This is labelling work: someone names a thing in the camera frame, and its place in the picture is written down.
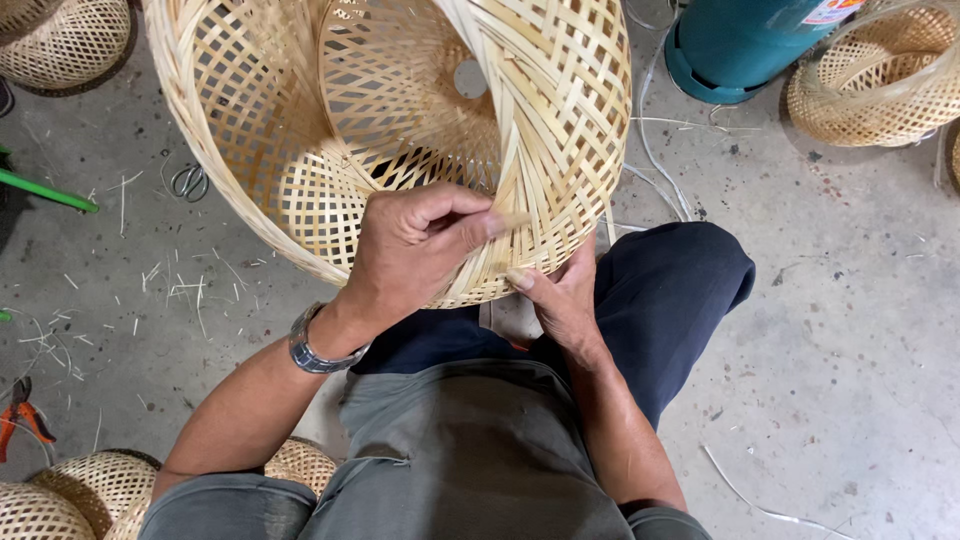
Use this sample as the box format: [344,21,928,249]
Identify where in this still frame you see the person's grey shirt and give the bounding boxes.
[138,358,714,540]

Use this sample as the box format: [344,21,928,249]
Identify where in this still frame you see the teal gas cylinder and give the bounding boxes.
[664,0,867,105]

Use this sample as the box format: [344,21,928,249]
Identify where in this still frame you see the person's right hand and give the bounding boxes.
[507,232,601,360]

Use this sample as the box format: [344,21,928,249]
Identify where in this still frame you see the person's left hand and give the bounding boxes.
[336,181,510,339]

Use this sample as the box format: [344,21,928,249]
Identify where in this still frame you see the green metal bar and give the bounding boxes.
[0,147,100,215]

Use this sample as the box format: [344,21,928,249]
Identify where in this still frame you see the silver metal wristwatch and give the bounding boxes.
[288,301,372,375]

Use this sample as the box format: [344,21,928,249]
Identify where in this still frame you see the large woven bamboo basket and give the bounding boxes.
[142,0,633,310]

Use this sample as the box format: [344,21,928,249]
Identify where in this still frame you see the person's dark blue trousers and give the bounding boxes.
[349,221,757,432]

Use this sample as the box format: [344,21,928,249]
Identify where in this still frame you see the metal scissors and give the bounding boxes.
[169,163,210,204]

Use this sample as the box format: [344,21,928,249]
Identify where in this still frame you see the orange-handled pruning shears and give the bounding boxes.
[0,376,58,463]

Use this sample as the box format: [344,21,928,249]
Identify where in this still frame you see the thin bamboo strip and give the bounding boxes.
[702,444,856,540]

